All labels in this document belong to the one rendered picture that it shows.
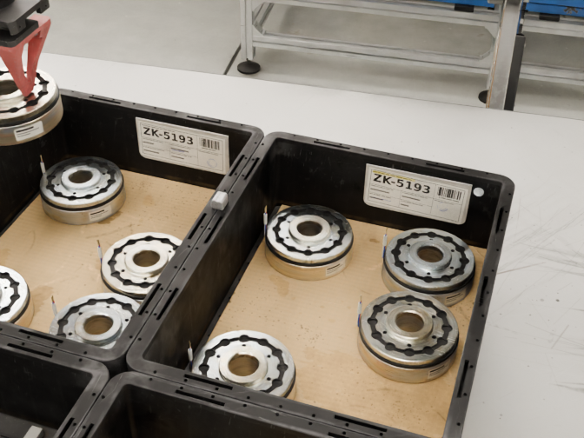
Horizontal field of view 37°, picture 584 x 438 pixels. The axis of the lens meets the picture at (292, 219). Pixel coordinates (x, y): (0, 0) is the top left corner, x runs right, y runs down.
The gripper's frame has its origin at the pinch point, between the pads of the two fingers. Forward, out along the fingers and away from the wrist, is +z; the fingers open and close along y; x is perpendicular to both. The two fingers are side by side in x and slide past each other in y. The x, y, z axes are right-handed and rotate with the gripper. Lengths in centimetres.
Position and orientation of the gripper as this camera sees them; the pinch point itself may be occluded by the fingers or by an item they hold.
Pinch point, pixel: (5, 82)
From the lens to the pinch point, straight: 94.5
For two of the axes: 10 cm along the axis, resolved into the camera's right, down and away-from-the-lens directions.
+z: 0.1, 7.6, 6.5
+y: 9.4, 2.1, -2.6
